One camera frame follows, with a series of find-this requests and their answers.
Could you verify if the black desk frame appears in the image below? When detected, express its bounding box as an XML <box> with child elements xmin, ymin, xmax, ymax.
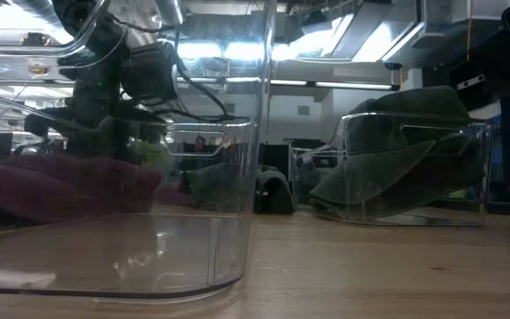
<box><xmin>447</xmin><ymin>0</ymin><xmax>510</xmax><ymax>117</ymax></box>

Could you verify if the maroon cap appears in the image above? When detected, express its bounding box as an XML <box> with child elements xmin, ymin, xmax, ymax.
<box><xmin>0</xmin><ymin>153</ymin><xmax>164</xmax><ymax>224</ymax></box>

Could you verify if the small green plant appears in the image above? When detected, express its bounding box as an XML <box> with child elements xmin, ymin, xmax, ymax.
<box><xmin>133</xmin><ymin>140</ymin><xmax>170</xmax><ymax>166</ymax></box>

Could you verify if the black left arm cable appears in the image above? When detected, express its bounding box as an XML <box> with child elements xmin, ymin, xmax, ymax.
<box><xmin>166</xmin><ymin>43</ymin><xmax>250</xmax><ymax>124</ymax></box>

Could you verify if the ceiling light panel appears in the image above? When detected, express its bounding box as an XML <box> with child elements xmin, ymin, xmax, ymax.
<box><xmin>272</xmin><ymin>12</ymin><xmax>354</xmax><ymax>61</ymax></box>
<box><xmin>352</xmin><ymin>20</ymin><xmax>425</xmax><ymax>63</ymax></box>

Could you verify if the long ceiling light bar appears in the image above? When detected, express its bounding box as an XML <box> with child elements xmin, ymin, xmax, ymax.
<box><xmin>270</xmin><ymin>78</ymin><xmax>401</xmax><ymax>92</ymax></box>

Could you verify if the dark green cap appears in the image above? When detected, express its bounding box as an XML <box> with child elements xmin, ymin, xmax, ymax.
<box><xmin>350</xmin><ymin>85</ymin><xmax>475</xmax><ymax>129</ymax></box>
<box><xmin>308</xmin><ymin>126</ymin><xmax>489</xmax><ymax>221</ymax></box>
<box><xmin>187</xmin><ymin>162</ymin><xmax>297</xmax><ymax>216</ymax></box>

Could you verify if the clear plastic bin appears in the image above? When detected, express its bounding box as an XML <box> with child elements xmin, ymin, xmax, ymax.
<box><xmin>0</xmin><ymin>0</ymin><xmax>279</xmax><ymax>305</ymax></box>
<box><xmin>289</xmin><ymin>110</ymin><xmax>494</xmax><ymax>228</ymax></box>

